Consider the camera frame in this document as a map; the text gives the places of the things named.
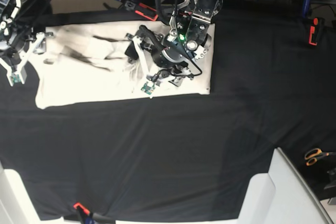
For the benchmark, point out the white table frame left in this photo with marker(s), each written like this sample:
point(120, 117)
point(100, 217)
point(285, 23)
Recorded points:
point(16, 205)

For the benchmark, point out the white T-shirt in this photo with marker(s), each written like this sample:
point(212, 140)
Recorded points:
point(87, 63)

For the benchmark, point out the orange handled scissors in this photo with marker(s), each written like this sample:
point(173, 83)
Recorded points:
point(316, 154)

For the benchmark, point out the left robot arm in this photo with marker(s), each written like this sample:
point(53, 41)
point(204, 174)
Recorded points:
point(188, 23)

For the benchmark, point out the blue orange clamp tool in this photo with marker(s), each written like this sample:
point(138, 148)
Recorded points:
point(140, 9)

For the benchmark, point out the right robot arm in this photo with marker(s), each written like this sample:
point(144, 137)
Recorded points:
point(19, 24)

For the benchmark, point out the orange clamp bottom edge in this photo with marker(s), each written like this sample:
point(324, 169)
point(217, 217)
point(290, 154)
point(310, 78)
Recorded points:
point(83, 208)

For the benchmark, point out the white table frame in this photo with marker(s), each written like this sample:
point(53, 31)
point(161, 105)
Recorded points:
point(281, 195)
point(16, 205)

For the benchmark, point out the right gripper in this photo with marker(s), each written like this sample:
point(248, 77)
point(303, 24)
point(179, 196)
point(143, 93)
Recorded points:
point(14, 44)

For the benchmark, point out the white table frame right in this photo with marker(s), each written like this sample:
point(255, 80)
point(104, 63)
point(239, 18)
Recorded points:
point(281, 195)

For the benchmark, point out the orange black clamp right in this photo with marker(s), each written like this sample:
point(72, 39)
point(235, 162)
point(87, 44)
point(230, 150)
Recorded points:
point(314, 30)

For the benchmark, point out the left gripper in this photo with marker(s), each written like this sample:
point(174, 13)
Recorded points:
point(173, 66)

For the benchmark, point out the black table cloth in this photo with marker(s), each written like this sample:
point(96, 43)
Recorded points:
point(189, 157)

